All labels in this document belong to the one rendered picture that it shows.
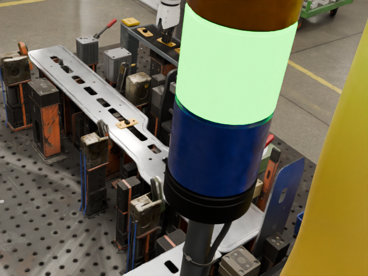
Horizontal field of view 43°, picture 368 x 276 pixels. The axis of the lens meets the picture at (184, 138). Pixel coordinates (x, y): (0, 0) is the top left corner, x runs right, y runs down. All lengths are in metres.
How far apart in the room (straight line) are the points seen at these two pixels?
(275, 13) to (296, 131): 3.53
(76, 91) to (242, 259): 1.04
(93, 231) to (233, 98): 1.54
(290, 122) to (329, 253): 3.41
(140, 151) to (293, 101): 2.65
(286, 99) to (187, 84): 3.87
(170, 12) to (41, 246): 1.02
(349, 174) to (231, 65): 0.18
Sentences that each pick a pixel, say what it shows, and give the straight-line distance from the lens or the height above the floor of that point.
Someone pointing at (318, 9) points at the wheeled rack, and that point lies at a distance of 5.55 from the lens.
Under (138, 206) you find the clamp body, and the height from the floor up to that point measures 1.04.
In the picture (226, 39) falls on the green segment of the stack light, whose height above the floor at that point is 1.93.
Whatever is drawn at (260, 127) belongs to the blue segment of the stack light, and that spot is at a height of 1.87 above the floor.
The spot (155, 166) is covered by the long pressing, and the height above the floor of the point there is 1.00.
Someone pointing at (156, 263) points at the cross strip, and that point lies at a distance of 1.33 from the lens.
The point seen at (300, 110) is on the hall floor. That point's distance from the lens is 4.07.
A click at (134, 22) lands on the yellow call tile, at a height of 1.16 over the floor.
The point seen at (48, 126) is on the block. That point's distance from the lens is 2.01.
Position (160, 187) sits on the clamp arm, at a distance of 1.40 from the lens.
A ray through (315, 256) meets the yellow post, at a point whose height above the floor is 1.69.
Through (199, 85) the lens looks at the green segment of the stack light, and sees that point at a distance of 0.29.
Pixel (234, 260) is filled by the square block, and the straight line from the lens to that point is 1.29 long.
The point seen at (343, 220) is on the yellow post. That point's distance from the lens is 0.44.
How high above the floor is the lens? 2.04
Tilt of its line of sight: 36 degrees down
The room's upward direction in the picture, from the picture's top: 8 degrees clockwise
